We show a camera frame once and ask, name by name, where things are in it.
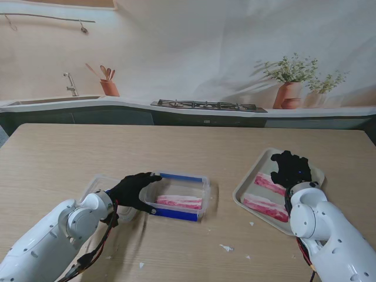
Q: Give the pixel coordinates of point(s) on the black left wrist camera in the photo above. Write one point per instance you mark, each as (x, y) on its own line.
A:
(110, 221)

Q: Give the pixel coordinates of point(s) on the clear lid with blue label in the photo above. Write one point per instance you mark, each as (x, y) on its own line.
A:
(97, 185)

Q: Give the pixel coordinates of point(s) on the stack of raw bacon slices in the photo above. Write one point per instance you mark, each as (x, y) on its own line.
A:
(179, 202)

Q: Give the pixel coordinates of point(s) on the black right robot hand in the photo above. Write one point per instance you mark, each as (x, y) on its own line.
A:
(293, 171)

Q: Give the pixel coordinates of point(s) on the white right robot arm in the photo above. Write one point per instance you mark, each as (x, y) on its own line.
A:
(329, 229)

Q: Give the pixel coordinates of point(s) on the clear plastic food container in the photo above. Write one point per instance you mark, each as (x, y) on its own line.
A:
(176, 216)

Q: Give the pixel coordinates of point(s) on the beige plastic tray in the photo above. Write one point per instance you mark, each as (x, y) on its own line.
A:
(246, 188)

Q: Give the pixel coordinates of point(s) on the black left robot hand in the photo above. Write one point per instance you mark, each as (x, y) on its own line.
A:
(130, 191)

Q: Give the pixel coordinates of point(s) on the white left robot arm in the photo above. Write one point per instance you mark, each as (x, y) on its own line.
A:
(41, 238)

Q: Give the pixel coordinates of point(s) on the printed kitchen backdrop cloth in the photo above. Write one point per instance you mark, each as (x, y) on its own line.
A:
(188, 44)

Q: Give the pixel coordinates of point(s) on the raw bacon slice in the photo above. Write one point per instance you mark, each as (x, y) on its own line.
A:
(264, 207)
(267, 183)

